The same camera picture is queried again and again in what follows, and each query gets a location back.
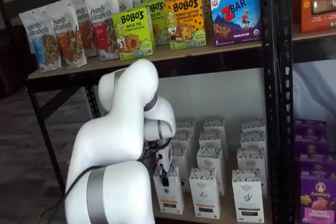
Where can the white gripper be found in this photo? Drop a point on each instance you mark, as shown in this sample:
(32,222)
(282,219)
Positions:
(165,157)

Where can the white box yellow strip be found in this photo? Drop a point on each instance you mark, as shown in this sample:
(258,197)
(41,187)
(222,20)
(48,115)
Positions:
(170,197)

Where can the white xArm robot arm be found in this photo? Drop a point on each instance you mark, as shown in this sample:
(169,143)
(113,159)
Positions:
(118,134)

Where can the white box pink strip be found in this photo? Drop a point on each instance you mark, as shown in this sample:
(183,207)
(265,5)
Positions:
(204,195)

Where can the white box green strip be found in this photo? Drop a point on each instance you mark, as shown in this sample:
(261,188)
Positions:
(248,197)

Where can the purple Annie's box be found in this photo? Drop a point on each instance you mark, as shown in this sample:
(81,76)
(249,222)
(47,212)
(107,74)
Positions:
(309,128)
(319,200)
(317,162)
(312,148)

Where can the blue Z Bar box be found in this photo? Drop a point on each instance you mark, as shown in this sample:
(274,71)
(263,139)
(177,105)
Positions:
(236,19)

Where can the white carton patterned top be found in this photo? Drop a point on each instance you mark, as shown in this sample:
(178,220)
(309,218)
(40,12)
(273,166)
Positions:
(214,124)
(253,125)
(252,140)
(249,159)
(183,140)
(210,140)
(210,159)
(186,125)
(181,161)

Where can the Purely Elizabeth bag red label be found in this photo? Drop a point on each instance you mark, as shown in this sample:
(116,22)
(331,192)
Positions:
(105,24)

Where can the Purely Elizabeth bag orange label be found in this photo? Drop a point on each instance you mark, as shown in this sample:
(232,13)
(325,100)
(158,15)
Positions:
(69,40)
(85,32)

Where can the Purely Elizabeth bag blue label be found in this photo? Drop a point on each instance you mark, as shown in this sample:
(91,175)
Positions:
(39,40)

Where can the dark brown furniture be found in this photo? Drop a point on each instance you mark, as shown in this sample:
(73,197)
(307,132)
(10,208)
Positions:
(13,64)

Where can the black metal shelf frame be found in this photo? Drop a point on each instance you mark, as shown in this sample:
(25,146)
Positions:
(284,51)
(267,77)

